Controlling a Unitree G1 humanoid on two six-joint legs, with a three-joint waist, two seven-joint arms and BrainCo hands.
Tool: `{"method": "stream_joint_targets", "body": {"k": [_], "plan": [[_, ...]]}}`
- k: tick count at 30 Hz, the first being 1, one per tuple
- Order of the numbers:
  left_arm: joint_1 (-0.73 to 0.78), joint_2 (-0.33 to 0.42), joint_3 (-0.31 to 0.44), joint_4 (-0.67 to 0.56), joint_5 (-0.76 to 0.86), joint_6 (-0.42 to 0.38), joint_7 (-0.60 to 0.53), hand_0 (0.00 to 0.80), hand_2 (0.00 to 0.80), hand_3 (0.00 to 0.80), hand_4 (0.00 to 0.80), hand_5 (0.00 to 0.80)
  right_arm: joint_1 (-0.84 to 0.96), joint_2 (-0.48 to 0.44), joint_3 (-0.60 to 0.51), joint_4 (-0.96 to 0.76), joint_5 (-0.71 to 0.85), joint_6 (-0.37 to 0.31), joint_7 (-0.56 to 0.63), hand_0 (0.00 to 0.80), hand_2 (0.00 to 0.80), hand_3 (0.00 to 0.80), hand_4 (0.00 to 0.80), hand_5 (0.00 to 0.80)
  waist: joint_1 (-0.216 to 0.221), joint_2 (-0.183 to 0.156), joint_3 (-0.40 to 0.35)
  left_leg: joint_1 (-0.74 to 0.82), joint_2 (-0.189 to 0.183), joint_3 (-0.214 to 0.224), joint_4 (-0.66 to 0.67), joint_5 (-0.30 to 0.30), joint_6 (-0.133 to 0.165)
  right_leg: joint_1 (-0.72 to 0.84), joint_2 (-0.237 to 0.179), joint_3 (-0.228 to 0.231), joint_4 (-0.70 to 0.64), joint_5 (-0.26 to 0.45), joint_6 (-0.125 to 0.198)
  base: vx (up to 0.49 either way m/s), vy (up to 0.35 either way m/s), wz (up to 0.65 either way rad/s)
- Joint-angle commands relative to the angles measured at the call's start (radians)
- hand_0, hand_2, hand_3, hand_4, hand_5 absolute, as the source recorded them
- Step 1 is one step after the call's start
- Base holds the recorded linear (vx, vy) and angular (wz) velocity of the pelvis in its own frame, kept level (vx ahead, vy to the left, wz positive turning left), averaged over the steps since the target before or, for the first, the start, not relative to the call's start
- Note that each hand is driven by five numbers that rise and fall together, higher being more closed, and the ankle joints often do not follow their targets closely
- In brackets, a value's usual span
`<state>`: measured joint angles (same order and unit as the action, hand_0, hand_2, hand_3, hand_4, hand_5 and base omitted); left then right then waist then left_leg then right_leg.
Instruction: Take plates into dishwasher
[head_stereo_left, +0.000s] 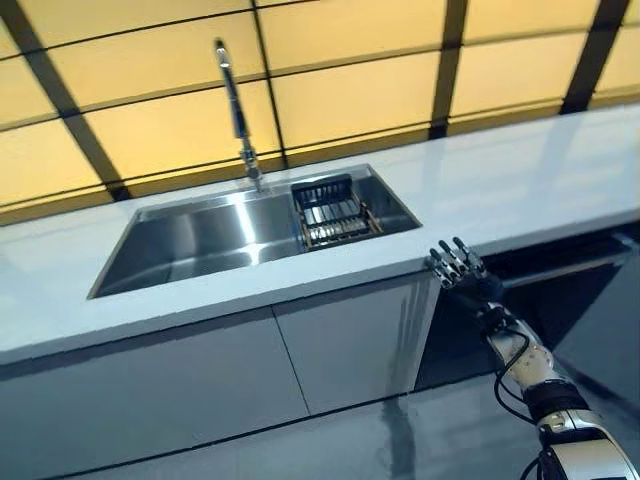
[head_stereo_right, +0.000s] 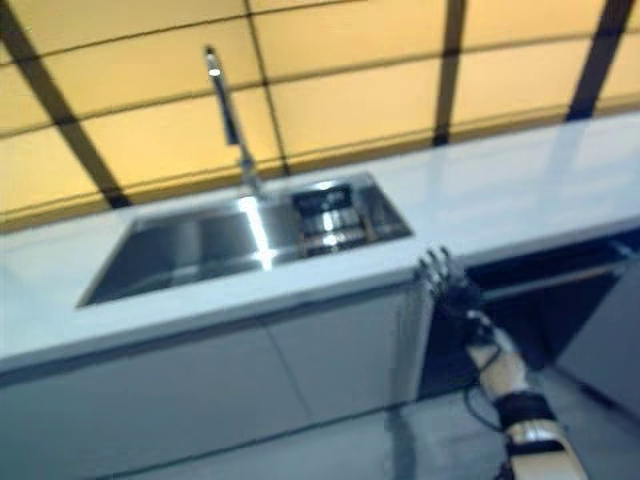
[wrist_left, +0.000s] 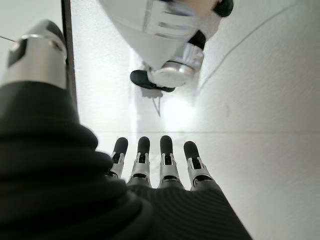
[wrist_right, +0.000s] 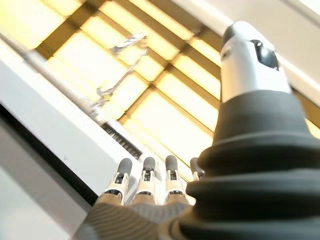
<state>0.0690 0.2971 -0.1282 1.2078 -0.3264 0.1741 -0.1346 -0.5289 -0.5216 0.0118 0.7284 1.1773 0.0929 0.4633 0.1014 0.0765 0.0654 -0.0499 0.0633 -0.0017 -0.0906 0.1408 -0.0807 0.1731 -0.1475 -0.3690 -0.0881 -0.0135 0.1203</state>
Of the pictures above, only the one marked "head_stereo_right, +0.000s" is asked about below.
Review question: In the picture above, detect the grey cabinet panel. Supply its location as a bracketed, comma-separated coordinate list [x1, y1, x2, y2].
[553, 267, 640, 416]

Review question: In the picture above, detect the black dish drying rack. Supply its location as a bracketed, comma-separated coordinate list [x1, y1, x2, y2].
[289, 182, 377, 259]

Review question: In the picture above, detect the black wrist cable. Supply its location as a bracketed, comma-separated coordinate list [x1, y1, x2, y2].
[463, 309, 516, 480]

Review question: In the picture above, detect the chrome gooseneck faucet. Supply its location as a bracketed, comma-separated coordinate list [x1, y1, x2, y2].
[203, 44, 267, 202]

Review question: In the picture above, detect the stainless steel sink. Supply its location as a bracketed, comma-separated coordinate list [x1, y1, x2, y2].
[74, 169, 417, 309]

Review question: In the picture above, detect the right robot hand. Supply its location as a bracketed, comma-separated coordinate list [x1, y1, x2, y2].
[416, 244, 487, 337]

